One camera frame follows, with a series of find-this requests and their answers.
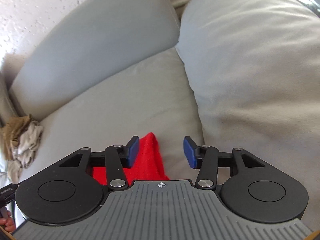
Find red long-sleeve shirt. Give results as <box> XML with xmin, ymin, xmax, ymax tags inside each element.
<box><xmin>87</xmin><ymin>133</ymin><xmax>169</xmax><ymax>186</ymax></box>

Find person's left hand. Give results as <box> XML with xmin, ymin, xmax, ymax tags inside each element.
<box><xmin>0</xmin><ymin>210</ymin><xmax>16</xmax><ymax>233</ymax></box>

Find beige crumpled garment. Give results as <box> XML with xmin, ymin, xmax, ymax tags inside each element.
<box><xmin>8</xmin><ymin>120</ymin><xmax>44</xmax><ymax>184</ymax></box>

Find brown crumpled garment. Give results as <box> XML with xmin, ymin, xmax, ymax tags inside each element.
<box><xmin>1</xmin><ymin>115</ymin><xmax>33</xmax><ymax>160</ymax></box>

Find grey-green sofa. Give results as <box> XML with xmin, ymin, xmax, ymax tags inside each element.
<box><xmin>1</xmin><ymin>0</ymin><xmax>319</xmax><ymax>229</ymax></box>

